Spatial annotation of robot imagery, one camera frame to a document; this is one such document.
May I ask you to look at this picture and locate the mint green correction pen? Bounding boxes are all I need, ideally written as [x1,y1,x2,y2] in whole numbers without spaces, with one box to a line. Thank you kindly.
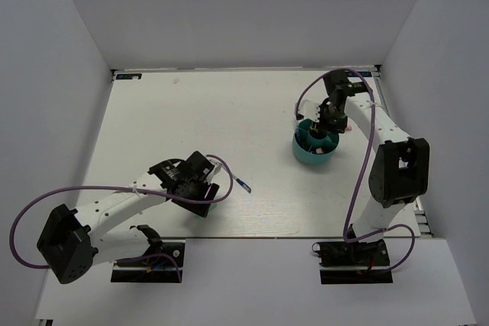
[194,203,218,220]

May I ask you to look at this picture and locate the green clear gel pen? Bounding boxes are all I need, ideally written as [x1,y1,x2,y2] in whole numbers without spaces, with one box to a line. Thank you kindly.
[293,115,301,135]

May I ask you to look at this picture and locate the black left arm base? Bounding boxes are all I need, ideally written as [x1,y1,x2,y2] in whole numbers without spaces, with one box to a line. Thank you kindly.
[110,240,186,284]

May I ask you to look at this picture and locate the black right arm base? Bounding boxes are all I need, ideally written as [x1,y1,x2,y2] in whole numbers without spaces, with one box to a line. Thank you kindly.
[311,240,393,285]

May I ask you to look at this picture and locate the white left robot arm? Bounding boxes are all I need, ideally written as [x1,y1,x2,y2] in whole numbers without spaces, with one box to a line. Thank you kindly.
[37,151,222,284]

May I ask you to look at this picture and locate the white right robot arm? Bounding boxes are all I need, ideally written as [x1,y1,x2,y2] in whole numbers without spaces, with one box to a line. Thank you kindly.
[320,68,430,264]

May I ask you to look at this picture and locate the teal round divided organizer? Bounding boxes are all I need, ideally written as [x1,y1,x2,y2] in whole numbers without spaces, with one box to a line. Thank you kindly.
[292,119,339,166]

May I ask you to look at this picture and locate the blue clear ballpoint pen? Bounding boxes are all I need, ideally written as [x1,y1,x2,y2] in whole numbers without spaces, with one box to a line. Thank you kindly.
[235,178,251,194]

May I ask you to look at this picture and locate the left corner label sticker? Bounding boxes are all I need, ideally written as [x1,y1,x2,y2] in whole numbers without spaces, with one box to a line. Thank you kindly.
[115,73,142,80]

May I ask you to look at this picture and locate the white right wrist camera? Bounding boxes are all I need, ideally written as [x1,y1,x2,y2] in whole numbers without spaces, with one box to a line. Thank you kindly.
[294,99,321,122]

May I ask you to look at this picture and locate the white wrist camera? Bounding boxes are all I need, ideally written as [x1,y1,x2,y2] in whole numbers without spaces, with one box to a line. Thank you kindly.
[294,99,321,122]
[206,157,222,183]

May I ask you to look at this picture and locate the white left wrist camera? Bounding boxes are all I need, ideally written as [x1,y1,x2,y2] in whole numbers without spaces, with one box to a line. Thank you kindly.
[206,157,222,183]

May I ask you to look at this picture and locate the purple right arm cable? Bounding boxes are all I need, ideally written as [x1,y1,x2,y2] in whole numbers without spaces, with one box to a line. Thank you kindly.
[294,69,416,274]

